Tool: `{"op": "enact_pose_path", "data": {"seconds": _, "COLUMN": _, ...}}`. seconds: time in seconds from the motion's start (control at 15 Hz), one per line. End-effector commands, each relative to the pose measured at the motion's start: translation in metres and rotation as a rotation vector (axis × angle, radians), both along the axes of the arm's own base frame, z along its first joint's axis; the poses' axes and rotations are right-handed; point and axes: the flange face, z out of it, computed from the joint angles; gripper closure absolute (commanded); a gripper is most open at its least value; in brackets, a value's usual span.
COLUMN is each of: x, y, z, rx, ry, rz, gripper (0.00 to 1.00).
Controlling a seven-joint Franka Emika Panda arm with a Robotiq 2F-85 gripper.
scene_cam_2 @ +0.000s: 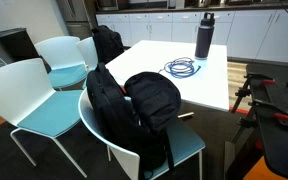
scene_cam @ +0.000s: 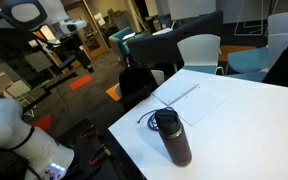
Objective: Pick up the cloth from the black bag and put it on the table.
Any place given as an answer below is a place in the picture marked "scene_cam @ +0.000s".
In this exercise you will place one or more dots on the white chair teal seat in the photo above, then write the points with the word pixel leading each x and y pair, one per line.
pixel 250 58

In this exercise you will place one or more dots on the white whiteboard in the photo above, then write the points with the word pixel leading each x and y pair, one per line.
pixel 190 8

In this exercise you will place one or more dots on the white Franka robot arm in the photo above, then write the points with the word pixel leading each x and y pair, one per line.
pixel 4 123

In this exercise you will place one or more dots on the white plastic chair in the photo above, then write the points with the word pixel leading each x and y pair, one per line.
pixel 199 50

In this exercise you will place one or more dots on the black tripod stand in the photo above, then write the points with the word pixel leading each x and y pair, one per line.
pixel 50 86

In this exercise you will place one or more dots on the small white chair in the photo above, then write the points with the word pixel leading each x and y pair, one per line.
pixel 158 76

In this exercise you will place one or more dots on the brown metal bottle black lid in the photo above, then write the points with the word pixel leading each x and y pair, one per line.
pixel 175 140

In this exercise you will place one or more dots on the wooden door with window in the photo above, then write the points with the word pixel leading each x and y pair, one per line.
pixel 90 36

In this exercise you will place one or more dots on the teal armchair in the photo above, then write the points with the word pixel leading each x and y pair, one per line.
pixel 122 41

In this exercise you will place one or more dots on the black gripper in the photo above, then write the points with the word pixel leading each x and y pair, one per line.
pixel 73 46

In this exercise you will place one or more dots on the small white paper sheet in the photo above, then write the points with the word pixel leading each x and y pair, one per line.
pixel 174 90

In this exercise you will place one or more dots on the dark grey sofa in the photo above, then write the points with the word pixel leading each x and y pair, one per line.
pixel 170 43

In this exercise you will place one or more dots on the large white paper sheet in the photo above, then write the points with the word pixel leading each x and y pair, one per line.
pixel 200 105

